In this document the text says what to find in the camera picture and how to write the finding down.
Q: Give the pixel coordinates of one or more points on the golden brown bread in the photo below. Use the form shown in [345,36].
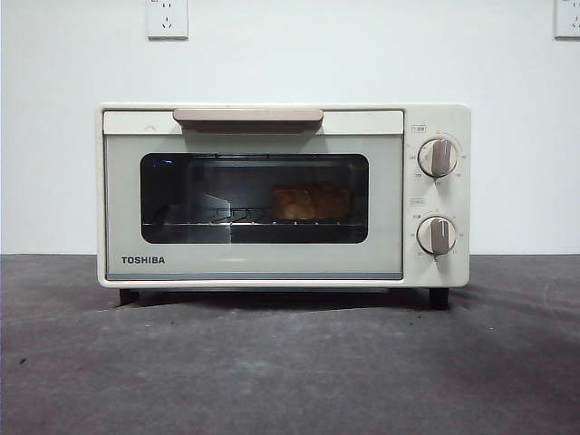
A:
[310,201]

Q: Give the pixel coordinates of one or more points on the oven timer knob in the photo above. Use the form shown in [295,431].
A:
[437,235]

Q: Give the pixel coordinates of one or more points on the cream Toshiba toaster oven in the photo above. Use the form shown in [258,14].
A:
[438,195]

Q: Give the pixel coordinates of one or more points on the larger-dial oven temperature knob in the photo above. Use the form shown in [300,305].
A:
[438,157]

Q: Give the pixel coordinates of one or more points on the white wall socket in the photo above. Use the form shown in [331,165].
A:
[167,20]
[567,20]

